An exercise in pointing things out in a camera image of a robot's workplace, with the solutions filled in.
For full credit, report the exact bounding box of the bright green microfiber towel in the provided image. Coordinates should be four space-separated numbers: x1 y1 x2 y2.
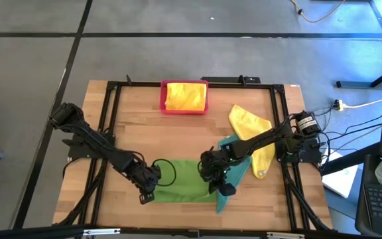
151 159 219 204

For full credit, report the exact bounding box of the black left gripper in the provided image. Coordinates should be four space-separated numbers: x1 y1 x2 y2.
130 162 162 206

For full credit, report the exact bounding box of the silver aluminium bracket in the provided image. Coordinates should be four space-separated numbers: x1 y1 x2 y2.
83 228 121 236
266 231 306 239

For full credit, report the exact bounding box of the black aluminium table frame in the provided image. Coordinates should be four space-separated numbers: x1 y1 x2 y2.
53 75 336 239

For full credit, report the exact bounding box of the white flat box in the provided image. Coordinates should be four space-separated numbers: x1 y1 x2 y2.
321 147 359 199

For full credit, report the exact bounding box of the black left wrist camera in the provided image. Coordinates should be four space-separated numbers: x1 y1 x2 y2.
146 164 162 182

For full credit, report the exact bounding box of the teal microfiber towel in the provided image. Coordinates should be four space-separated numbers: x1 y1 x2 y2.
216 133 253 214

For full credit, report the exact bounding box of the black looped gripper cable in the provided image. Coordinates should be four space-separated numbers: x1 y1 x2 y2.
151 158 178 187

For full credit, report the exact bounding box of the white power cable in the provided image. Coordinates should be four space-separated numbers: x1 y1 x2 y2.
342 98 382 109

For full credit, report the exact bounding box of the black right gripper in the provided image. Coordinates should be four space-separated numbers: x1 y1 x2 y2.
198 149 237 197

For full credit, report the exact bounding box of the pink plastic bin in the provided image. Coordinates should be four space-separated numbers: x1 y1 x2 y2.
159 78 210 116

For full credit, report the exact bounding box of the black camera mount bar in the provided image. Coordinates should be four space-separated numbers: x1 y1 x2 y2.
200 74 262 84

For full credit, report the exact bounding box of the yellow microfiber towel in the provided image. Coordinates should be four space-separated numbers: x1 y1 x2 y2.
164 82 208 112
227 104 277 180

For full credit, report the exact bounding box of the yellow floor cable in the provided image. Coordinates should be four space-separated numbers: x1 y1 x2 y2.
289 0 346 24

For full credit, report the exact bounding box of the blue-grey floor bar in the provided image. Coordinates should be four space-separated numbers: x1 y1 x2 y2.
336 80 382 90

